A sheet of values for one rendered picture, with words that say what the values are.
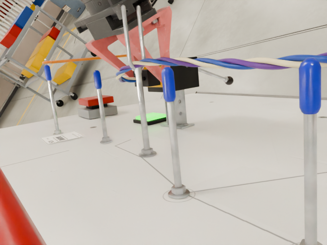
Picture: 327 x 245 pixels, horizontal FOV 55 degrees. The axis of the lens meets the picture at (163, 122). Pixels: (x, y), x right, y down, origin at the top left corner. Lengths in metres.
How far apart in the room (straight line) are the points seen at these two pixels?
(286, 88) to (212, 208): 1.69
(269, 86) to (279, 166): 1.68
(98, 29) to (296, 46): 1.75
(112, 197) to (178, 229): 0.07
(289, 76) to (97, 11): 1.63
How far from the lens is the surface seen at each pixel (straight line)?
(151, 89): 0.42
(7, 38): 4.47
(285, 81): 1.90
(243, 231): 0.18
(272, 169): 0.26
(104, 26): 0.35
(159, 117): 0.47
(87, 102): 0.57
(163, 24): 0.35
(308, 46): 1.99
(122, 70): 0.32
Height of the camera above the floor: 1.31
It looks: 33 degrees down
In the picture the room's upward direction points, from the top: 55 degrees counter-clockwise
